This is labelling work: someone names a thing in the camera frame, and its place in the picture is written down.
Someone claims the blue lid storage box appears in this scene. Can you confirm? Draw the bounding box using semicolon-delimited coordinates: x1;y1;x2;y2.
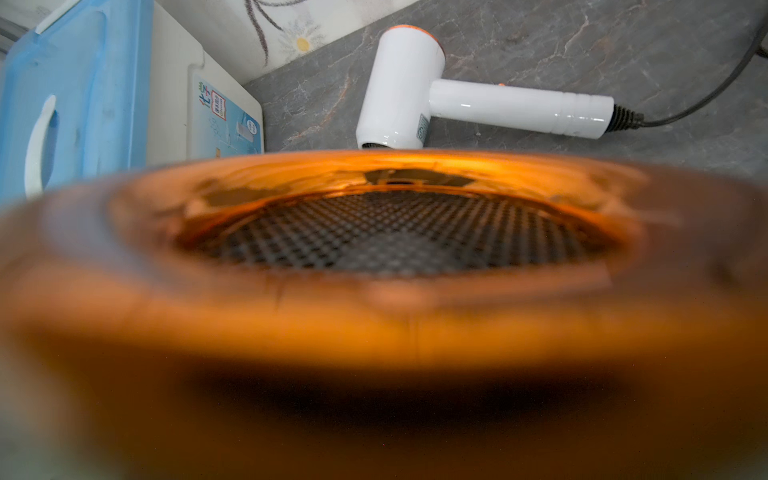
1;1;264;205

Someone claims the white hair dryer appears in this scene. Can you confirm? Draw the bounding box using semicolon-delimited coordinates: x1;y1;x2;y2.
355;25;643;150
1;149;767;479

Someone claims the black cord of far dryer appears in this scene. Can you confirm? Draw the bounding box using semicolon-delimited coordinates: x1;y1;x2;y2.
635;17;768;130

